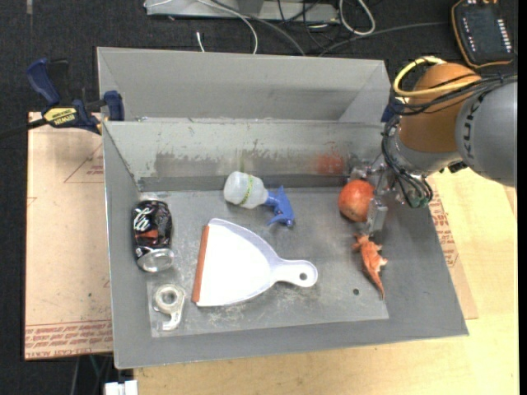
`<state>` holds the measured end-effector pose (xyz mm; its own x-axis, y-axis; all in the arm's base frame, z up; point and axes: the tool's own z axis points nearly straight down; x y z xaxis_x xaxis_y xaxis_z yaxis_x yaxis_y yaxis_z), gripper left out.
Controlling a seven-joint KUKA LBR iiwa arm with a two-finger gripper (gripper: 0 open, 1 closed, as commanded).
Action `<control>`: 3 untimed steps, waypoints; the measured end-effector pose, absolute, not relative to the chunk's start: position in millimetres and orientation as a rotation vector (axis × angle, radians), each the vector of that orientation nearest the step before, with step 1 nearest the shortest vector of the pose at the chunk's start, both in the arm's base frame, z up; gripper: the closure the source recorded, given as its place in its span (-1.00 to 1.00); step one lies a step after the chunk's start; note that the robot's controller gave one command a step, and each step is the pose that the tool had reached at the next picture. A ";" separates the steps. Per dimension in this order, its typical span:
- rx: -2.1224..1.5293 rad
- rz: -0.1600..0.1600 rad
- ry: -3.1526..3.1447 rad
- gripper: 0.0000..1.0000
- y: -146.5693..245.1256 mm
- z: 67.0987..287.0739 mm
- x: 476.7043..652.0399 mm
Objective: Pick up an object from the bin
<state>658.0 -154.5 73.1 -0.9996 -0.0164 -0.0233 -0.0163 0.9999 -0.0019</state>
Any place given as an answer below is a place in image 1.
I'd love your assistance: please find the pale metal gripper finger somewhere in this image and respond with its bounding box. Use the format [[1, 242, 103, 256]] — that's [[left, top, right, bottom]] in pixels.
[[366, 198, 389, 239]]

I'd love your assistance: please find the white spray bottle blue trigger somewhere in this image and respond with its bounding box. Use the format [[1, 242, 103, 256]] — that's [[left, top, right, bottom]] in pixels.
[[223, 170, 296, 228]]

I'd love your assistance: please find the orange toy dinosaur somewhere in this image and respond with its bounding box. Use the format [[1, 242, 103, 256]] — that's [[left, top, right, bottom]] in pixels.
[[351, 232, 389, 301]]

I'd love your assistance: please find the white dustpan with orange lip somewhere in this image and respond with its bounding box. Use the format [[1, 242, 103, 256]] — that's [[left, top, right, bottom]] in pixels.
[[191, 217, 319, 308]]

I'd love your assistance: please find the crushed black soda can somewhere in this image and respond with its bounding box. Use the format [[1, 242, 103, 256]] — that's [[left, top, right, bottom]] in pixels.
[[130, 199, 175, 273]]

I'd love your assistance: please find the grey metal bin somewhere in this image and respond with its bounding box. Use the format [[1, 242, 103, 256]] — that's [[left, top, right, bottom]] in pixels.
[[96, 46, 469, 370]]

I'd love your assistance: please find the brown cardboard board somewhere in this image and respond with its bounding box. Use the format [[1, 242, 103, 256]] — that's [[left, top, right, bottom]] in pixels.
[[23, 111, 479, 361]]

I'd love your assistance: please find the red-orange round fruit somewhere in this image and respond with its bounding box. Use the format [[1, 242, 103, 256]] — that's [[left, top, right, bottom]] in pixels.
[[338, 179, 376, 223]]

